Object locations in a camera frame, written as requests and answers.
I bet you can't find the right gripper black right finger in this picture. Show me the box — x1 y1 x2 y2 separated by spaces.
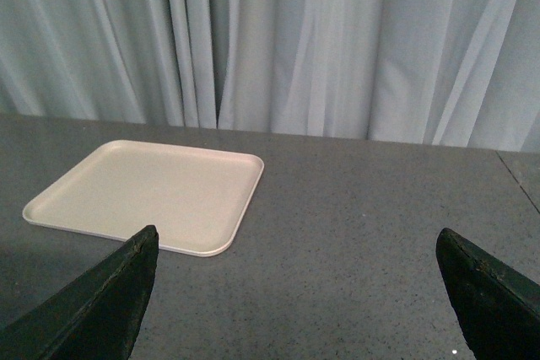
435 228 539 359

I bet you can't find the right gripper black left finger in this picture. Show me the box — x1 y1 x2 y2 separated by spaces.
1 225 159 359

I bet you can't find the beige rectangular tray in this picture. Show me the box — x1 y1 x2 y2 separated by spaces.
22 140 264 257

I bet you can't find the grey curtain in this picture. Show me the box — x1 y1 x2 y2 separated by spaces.
1 0 539 152

